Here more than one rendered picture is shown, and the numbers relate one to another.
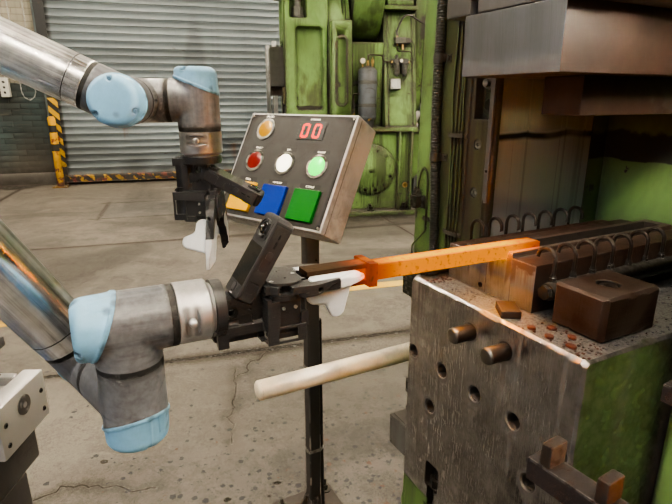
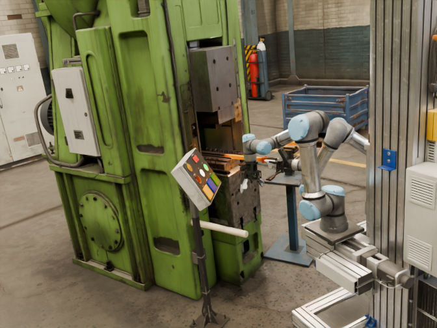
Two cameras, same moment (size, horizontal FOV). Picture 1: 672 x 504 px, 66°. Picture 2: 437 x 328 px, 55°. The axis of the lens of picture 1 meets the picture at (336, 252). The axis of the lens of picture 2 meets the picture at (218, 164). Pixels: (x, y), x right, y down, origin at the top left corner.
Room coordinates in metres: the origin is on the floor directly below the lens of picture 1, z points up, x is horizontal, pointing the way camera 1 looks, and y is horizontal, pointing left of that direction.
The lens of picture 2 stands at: (2.12, 2.32, 1.93)
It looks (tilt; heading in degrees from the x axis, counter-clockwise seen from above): 19 degrees down; 245
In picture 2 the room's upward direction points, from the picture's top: 7 degrees counter-clockwise
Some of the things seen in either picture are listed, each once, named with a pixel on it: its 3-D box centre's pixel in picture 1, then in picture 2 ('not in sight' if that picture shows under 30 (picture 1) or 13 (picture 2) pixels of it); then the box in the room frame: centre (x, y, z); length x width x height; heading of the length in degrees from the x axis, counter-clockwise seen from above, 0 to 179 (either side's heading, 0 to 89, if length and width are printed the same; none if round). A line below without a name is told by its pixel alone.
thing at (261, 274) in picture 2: not in sight; (248, 278); (0.81, -0.21, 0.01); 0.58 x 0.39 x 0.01; 27
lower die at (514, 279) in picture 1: (572, 253); (209, 160); (0.92, -0.44, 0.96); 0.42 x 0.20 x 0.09; 117
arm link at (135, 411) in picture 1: (128, 393); not in sight; (0.55, 0.25, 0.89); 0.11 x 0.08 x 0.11; 46
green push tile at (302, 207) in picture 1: (304, 206); (214, 179); (1.13, 0.07, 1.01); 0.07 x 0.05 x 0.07; 52
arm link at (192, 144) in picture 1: (200, 144); (250, 156); (0.95, 0.25, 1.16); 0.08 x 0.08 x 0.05
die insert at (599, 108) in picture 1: (622, 95); (201, 122); (0.92, -0.49, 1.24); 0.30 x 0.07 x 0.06; 117
